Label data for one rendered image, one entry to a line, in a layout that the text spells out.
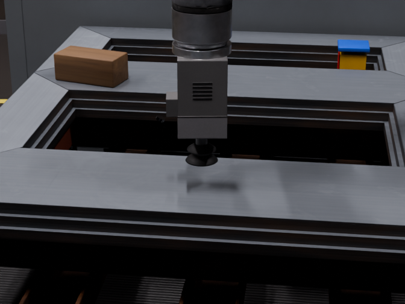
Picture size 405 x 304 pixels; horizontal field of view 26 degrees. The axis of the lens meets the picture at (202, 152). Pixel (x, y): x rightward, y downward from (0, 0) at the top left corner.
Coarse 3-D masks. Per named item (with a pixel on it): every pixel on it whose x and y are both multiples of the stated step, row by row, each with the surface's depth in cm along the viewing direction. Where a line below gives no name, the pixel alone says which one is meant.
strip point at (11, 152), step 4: (16, 148) 129; (4, 152) 128; (8, 152) 128; (12, 152) 128; (16, 152) 128; (0, 156) 127; (4, 156) 127; (8, 156) 127; (12, 156) 127; (0, 160) 125; (4, 160) 125; (8, 160) 125; (0, 164) 124; (4, 164) 124; (0, 168) 123; (0, 172) 122
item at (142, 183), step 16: (128, 160) 125; (144, 160) 125; (160, 160) 125; (176, 160) 125; (128, 176) 120; (144, 176) 120; (160, 176) 120; (112, 192) 116; (128, 192) 116; (144, 192) 116; (160, 192) 116; (112, 208) 111; (128, 208) 111; (144, 208) 111; (160, 208) 111
